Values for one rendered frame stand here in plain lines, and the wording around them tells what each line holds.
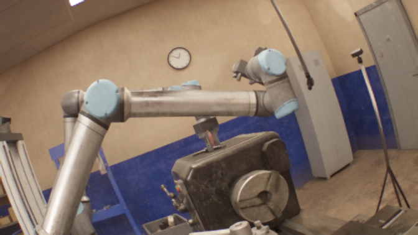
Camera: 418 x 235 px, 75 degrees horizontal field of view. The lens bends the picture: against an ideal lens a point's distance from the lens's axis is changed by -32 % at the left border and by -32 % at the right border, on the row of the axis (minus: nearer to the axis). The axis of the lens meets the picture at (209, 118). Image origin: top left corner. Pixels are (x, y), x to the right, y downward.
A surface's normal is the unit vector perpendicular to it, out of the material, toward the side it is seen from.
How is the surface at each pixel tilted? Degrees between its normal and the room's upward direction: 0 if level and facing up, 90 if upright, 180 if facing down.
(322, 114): 90
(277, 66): 85
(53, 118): 90
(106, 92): 85
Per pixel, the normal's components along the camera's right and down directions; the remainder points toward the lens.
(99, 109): 0.29, -0.19
